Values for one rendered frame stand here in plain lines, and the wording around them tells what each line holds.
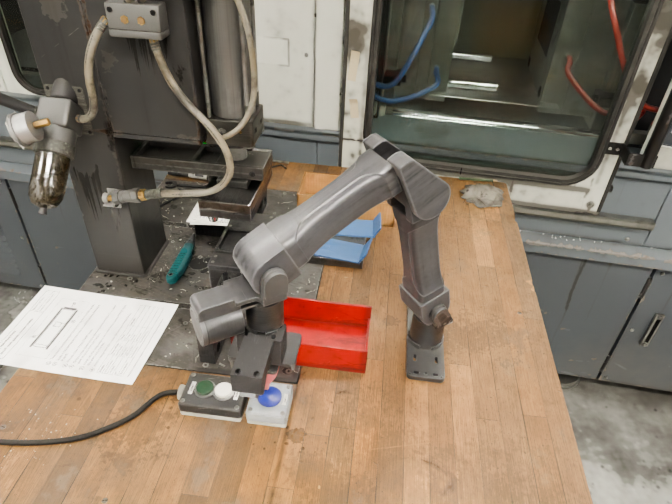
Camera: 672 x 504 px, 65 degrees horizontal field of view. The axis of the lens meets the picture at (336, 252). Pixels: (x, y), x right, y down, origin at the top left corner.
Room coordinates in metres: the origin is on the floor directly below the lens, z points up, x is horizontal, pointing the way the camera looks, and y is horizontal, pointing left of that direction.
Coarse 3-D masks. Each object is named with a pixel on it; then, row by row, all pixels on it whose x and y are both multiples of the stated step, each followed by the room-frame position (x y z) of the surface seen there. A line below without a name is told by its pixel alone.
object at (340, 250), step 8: (336, 240) 1.01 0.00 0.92; (320, 248) 0.98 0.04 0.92; (336, 248) 0.98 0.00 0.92; (344, 248) 0.98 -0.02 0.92; (352, 248) 0.99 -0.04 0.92; (360, 248) 0.99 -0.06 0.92; (368, 248) 0.96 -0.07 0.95; (320, 256) 0.95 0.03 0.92; (328, 256) 0.95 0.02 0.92; (336, 256) 0.95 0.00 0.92; (344, 256) 0.95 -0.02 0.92; (352, 256) 0.96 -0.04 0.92; (360, 256) 0.95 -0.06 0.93
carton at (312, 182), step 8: (304, 176) 1.23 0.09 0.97; (312, 176) 1.25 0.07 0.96; (320, 176) 1.25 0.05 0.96; (328, 176) 1.25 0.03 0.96; (336, 176) 1.25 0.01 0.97; (304, 184) 1.22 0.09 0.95; (312, 184) 1.25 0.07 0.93; (320, 184) 1.25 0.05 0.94; (304, 192) 1.23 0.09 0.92; (312, 192) 1.25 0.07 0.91; (304, 200) 1.14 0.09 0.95; (376, 208) 1.12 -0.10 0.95; (384, 208) 1.12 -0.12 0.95; (360, 216) 1.12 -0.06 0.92; (368, 216) 1.12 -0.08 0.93; (384, 216) 1.12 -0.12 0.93; (392, 216) 1.12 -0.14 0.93; (384, 224) 1.12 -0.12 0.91; (392, 224) 1.12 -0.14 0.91
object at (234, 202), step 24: (144, 144) 0.95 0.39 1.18; (168, 144) 0.97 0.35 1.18; (144, 168) 0.90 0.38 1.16; (168, 168) 0.89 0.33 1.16; (192, 168) 0.89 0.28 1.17; (216, 168) 0.88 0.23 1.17; (240, 168) 0.88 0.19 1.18; (264, 168) 0.89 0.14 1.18; (240, 192) 0.86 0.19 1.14; (264, 192) 0.92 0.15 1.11; (216, 216) 0.82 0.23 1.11; (240, 216) 0.81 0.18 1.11
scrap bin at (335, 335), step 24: (288, 312) 0.77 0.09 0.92; (312, 312) 0.76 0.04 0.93; (336, 312) 0.76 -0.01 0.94; (360, 312) 0.75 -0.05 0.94; (312, 336) 0.72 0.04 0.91; (336, 336) 0.72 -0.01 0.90; (360, 336) 0.73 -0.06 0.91; (312, 360) 0.65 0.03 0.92; (336, 360) 0.64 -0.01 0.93; (360, 360) 0.64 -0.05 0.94
